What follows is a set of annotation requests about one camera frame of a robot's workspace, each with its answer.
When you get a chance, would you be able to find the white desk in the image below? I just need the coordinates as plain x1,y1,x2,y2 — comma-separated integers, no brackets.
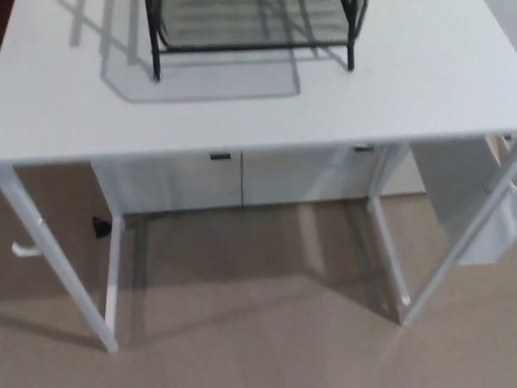
0,0,517,353

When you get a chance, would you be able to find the white desk leg hook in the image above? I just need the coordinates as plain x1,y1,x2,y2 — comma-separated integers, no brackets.
11,217,44,258

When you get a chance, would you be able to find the white cabinet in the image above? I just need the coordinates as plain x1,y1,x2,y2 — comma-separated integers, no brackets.
90,139,414,216

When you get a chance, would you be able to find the small black floor object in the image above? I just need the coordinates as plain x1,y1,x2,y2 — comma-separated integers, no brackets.
91,216,111,238

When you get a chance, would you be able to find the white hanging panel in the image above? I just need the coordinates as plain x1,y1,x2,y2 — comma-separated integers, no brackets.
410,133,517,267

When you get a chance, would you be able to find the black metal file rack frame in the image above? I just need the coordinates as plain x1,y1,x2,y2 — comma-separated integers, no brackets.
144,0,365,82

